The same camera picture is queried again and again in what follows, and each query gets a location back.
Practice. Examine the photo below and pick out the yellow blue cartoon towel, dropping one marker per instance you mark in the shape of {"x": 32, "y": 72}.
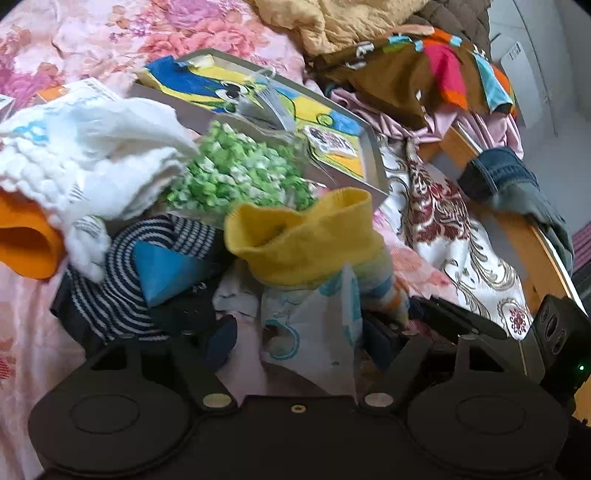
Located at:
{"x": 198, "y": 78}

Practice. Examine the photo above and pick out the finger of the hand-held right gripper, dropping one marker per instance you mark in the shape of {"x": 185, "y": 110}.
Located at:
{"x": 452, "y": 318}

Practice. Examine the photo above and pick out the black white striped sock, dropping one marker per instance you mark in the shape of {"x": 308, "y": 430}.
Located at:
{"x": 115, "y": 286}

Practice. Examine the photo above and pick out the brown multicolour blanket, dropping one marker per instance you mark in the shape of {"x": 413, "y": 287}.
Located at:
{"x": 392, "y": 74}

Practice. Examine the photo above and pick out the pale pink cloth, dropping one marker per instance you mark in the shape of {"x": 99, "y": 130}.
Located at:
{"x": 489, "y": 129}

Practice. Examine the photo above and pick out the white printed cloth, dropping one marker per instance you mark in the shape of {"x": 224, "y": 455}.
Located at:
{"x": 300, "y": 337}

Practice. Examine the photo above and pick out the orange knit sock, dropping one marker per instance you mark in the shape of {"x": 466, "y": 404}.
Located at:
{"x": 27, "y": 240}

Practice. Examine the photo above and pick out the white red ornate cloth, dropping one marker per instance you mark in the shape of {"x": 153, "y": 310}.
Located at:
{"x": 443, "y": 221}

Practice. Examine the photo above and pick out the grey cardboard box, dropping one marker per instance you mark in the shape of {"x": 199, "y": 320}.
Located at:
{"x": 346, "y": 182}

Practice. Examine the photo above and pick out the green white patterned cloth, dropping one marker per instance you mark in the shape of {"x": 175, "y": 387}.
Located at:
{"x": 231, "y": 175}

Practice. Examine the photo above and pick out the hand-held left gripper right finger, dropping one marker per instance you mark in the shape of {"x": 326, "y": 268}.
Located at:
{"x": 378, "y": 342}

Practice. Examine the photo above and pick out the white knitted cloth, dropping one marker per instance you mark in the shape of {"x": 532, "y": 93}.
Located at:
{"x": 92, "y": 152}

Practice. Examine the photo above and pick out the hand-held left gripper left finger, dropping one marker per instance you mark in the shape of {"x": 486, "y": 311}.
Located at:
{"x": 224, "y": 342}

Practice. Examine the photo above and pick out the small white orange box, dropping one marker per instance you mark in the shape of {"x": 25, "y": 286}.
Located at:
{"x": 69, "y": 90}

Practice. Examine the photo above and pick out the blue jeans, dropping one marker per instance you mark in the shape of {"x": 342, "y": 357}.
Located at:
{"x": 498, "y": 173}

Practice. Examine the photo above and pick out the brown quilted jacket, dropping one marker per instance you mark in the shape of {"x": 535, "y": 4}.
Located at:
{"x": 457, "y": 18}

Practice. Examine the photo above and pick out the striped sock yellow cuff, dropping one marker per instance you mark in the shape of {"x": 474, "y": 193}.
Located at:
{"x": 300, "y": 240}

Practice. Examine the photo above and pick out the yellow quilt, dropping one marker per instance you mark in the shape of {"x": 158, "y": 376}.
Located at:
{"x": 332, "y": 23}

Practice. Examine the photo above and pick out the pink floral bedsheet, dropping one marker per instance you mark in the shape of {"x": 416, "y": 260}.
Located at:
{"x": 92, "y": 37}

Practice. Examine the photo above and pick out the purple striped mat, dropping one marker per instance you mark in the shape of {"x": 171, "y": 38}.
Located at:
{"x": 582, "y": 251}

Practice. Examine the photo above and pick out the clear plastic packaging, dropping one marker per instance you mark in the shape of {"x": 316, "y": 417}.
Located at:
{"x": 272, "y": 110}

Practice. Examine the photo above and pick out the wooden bed frame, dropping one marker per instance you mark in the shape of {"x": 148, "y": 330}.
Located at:
{"x": 508, "y": 221}

